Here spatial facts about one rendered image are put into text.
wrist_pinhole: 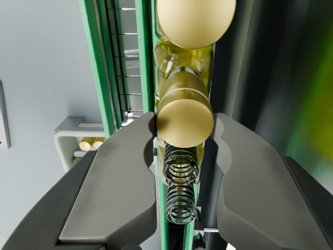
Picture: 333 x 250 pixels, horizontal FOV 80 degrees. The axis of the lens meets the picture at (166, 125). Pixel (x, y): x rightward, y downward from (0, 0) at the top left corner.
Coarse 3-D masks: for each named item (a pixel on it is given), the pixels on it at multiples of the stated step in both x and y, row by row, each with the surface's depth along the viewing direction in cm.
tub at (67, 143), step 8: (56, 136) 53; (64, 136) 57; (72, 136) 60; (80, 136) 61; (88, 136) 53; (96, 136) 52; (104, 136) 52; (56, 144) 54; (64, 144) 57; (72, 144) 61; (64, 152) 57; (72, 152) 61; (64, 160) 58; (72, 160) 61; (64, 168) 59
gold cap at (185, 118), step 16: (176, 80) 13; (192, 80) 13; (160, 96) 14; (176, 96) 11; (192, 96) 11; (160, 112) 11; (176, 112) 11; (192, 112) 11; (208, 112) 11; (160, 128) 12; (176, 128) 12; (192, 128) 12; (208, 128) 11; (176, 144) 12; (192, 144) 12
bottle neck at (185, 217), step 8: (168, 184) 22; (176, 184) 21; (184, 184) 21; (192, 184) 22; (168, 192) 21; (176, 192) 20; (184, 192) 20; (192, 192) 21; (168, 200) 20; (176, 200) 19; (184, 200) 19; (192, 200) 20; (168, 208) 19; (176, 208) 19; (184, 208) 19; (192, 208) 19; (168, 216) 19; (176, 216) 20; (184, 216) 20; (192, 216) 19; (176, 224) 20; (184, 224) 20
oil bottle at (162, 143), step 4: (156, 100) 22; (156, 104) 21; (156, 108) 21; (156, 112) 21; (160, 136) 21; (160, 140) 21; (164, 140) 21; (160, 144) 22; (164, 144) 21; (200, 144) 21; (164, 148) 22
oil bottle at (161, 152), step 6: (162, 150) 24; (198, 150) 24; (162, 156) 23; (198, 156) 23; (162, 162) 23; (198, 162) 23; (162, 168) 23; (162, 174) 24; (198, 174) 23; (162, 180) 24; (198, 180) 24
